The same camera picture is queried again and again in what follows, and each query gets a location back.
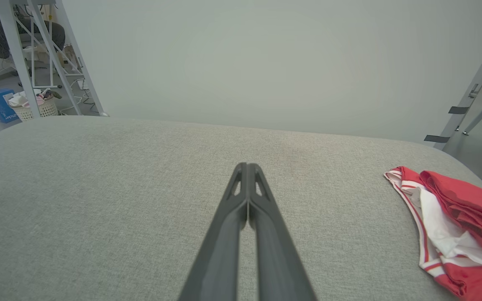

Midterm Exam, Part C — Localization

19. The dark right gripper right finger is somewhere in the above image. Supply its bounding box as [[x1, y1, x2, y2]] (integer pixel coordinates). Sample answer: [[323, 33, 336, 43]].
[[248, 163, 318, 301]]

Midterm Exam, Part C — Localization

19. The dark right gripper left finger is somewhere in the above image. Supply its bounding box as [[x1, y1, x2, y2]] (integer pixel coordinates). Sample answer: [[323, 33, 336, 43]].
[[178, 163, 249, 301]]

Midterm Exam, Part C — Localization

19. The red white basketball jersey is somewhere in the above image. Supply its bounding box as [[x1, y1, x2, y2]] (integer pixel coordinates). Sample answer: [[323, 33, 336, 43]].
[[384, 166, 482, 301]]

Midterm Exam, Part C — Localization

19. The white laundry basket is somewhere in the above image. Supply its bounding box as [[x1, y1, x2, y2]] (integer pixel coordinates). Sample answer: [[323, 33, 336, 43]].
[[9, 95, 60, 123]]

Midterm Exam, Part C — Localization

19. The clothes pile in basket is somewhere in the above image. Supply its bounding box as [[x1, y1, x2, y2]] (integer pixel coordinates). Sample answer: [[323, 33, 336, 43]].
[[8, 88, 62, 108]]

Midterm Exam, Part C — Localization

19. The grey metal frame post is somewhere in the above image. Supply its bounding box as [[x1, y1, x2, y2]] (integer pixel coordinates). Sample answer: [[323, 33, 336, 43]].
[[55, 0, 109, 118], [0, 0, 42, 119]]

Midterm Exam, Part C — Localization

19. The grey post with black tape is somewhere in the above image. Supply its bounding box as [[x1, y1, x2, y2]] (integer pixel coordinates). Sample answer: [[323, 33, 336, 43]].
[[424, 17, 482, 151]]

